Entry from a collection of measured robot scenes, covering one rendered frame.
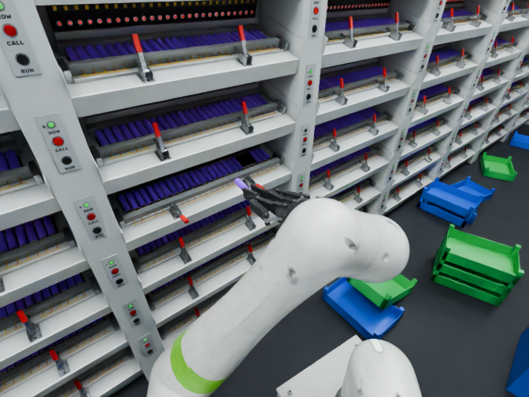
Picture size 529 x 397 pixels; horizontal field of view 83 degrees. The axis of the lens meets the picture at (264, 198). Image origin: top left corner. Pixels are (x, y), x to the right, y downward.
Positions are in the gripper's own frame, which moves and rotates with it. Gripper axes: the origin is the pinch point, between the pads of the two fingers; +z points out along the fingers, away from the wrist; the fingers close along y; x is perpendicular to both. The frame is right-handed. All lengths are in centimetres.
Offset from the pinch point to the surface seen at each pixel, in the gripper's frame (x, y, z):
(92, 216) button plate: -2.9, 35.2, 16.5
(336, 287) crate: 77, -51, 24
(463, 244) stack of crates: 69, -112, -6
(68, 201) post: -8.3, 38.3, 15.7
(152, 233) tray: 9.2, 23.4, 20.7
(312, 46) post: -32.1, -34.8, 12.0
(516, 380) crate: 87, -68, -46
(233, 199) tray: 9.4, -3.9, 21.7
